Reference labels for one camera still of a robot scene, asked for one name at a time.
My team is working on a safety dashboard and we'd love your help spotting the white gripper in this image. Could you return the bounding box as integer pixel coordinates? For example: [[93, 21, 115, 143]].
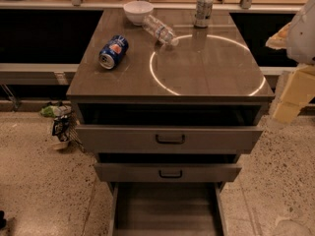
[[266, 0, 315, 124]]

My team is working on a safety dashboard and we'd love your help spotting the blue pepsi can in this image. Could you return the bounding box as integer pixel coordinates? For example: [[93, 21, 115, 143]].
[[98, 35, 129, 70]]

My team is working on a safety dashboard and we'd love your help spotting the silver soda can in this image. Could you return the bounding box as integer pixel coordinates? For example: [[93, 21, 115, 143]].
[[194, 0, 213, 28]]

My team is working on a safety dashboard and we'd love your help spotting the grey drawer cabinet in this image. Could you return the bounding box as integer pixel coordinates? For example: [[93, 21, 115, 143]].
[[66, 7, 276, 236]]

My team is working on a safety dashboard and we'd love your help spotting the grey top drawer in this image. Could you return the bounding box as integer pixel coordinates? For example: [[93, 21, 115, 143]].
[[77, 104, 262, 153]]

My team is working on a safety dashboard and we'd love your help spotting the grey drawer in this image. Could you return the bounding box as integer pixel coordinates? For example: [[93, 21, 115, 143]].
[[77, 104, 262, 153], [94, 153, 241, 183], [107, 183, 227, 236]]

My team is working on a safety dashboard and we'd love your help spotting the grey middle drawer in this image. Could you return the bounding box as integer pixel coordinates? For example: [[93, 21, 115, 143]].
[[94, 153, 241, 183]]

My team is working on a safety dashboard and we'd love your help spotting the grey bottom drawer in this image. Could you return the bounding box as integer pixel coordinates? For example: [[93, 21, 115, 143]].
[[107, 183, 227, 236]]

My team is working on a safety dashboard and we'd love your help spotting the clear plastic water bottle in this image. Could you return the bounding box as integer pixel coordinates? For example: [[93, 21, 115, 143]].
[[142, 15, 179, 46]]

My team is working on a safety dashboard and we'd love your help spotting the white ceramic bowl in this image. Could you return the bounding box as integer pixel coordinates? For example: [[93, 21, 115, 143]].
[[123, 1, 154, 26]]

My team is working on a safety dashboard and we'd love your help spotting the black snack bag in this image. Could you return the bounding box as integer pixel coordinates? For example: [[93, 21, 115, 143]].
[[52, 115, 70, 142]]

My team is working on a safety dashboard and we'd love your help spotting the green chip bag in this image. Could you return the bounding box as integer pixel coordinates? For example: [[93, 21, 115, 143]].
[[39, 105, 72, 117]]

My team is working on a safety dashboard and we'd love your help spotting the grey metal shelf rail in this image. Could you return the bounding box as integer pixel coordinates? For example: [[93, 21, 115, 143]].
[[0, 63, 79, 86]]

